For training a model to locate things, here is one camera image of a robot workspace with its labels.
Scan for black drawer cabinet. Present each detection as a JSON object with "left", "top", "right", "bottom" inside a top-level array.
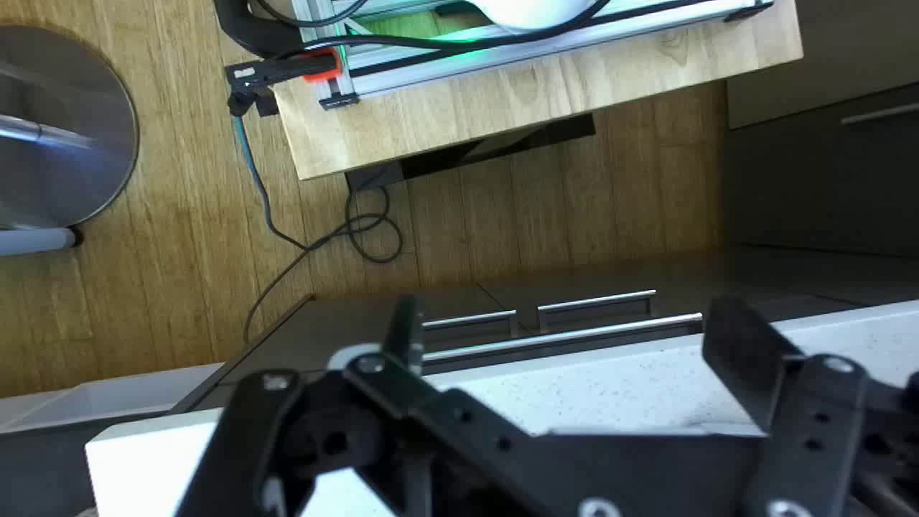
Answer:
[{"left": 174, "top": 270, "right": 919, "bottom": 413}]

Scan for silver appliance cabinet handle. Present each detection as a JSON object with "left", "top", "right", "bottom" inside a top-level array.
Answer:
[{"left": 839, "top": 99, "right": 919, "bottom": 130}]

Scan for thin black floor cable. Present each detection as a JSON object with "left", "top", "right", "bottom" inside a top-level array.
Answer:
[{"left": 229, "top": 94, "right": 407, "bottom": 349}]

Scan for aluminium profile frame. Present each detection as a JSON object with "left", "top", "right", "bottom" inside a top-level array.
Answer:
[{"left": 296, "top": 0, "right": 779, "bottom": 102}]

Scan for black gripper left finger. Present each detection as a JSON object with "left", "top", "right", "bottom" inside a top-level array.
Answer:
[{"left": 174, "top": 295, "right": 598, "bottom": 517}]

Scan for black clamp with orange part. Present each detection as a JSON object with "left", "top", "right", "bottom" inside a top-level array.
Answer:
[{"left": 222, "top": 43, "right": 361, "bottom": 122}]

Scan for long silver drawer handle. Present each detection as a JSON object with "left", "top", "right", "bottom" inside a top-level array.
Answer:
[{"left": 420, "top": 310, "right": 706, "bottom": 373}]

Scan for light wooden base board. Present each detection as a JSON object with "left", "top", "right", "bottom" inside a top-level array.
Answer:
[{"left": 269, "top": 0, "right": 807, "bottom": 183}]

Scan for short silver drawer handle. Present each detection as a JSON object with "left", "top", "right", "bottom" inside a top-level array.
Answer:
[
  {"left": 420, "top": 305, "right": 520, "bottom": 336},
  {"left": 533, "top": 288, "right": 660, "bottom": 320}
]

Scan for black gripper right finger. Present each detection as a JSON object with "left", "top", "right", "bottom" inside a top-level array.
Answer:
[{"left": 700, "top": 295, "right": 919, "bottom": 517}]

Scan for dark appliance cabinet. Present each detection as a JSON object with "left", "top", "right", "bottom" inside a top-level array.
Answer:
[{"left": 720, "top": 80, "right": 919, "bottom": 261}]

